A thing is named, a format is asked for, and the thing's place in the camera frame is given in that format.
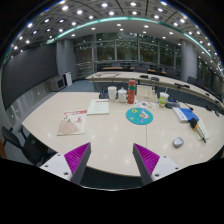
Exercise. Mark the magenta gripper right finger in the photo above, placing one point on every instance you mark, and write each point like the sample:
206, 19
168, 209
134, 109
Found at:
146, 161

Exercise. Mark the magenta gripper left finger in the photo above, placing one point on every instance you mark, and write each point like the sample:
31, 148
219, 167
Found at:
77, 160

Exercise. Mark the grey computer mouse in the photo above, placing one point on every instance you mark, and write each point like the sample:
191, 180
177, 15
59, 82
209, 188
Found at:
178, 142

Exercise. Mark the round teal mouse pad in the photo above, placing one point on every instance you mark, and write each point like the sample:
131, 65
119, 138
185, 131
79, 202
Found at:
139, 116

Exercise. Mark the red and white magazine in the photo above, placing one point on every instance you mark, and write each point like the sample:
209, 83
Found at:
72, 123

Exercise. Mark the black office chair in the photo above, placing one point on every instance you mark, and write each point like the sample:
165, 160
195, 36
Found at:
34, 150

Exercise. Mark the colourful leaflet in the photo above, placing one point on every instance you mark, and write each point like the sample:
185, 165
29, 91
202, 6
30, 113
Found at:
145, 104

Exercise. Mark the white booklet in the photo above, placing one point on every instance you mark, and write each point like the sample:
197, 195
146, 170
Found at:
98, 106

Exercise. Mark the blue notebook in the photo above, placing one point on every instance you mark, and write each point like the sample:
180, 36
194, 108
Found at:
184, 115

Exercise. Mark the green and white cup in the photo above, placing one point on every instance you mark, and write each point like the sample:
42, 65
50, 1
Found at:
163, 99

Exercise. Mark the white lidded jar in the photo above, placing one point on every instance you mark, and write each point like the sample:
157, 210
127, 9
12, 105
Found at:
122, 95

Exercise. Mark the grey cabinet box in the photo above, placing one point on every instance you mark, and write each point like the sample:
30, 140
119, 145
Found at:
57, 84

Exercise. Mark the red and green bottle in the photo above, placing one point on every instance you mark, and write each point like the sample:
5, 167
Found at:
131, 91

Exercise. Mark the white air purifier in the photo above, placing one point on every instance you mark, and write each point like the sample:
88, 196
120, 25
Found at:
68, 79

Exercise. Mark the yellow black handled tool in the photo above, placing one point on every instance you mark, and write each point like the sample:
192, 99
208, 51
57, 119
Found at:
195, 126

